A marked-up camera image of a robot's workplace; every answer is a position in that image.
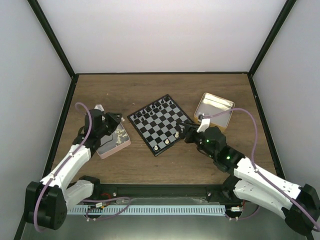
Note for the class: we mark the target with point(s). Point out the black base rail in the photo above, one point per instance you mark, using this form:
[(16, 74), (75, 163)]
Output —
[(212, 193)]

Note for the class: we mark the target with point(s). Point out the black chess pieces row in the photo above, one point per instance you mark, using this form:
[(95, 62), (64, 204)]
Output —
[(156, 108)]

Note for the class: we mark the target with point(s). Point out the light blue slotted cable duct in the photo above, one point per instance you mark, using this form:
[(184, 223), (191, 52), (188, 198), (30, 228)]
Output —
[(199, 210)]

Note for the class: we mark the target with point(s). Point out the black grey chess board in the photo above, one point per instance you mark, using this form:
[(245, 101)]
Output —
[(154, 131)]

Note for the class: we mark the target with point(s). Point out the pink tin with pieces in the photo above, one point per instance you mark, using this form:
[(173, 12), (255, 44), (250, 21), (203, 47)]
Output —
[(111, 144)]

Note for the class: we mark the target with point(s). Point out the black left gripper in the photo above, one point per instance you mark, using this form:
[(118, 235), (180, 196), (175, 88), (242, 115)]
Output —
[(114, 120)]

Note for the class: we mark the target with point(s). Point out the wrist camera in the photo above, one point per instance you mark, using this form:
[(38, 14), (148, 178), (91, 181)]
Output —
[(205, 121), (99, 107)]

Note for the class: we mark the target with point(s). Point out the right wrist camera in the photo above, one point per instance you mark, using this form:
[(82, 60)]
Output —
[(205, 121)]

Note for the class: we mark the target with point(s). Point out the yellow empty tin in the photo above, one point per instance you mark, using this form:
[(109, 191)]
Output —
[(211, 105)]

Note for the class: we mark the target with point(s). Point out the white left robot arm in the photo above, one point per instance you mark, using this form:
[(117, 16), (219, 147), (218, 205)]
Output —
[(48, 201)]

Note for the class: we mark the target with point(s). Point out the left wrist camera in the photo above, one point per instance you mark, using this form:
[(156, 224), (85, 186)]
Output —
[(99, 107)]

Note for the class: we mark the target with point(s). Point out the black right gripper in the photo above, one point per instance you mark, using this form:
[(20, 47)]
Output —
[(190, 129)]

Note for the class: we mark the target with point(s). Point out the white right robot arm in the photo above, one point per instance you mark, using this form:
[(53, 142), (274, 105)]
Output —
[(299, 206)]

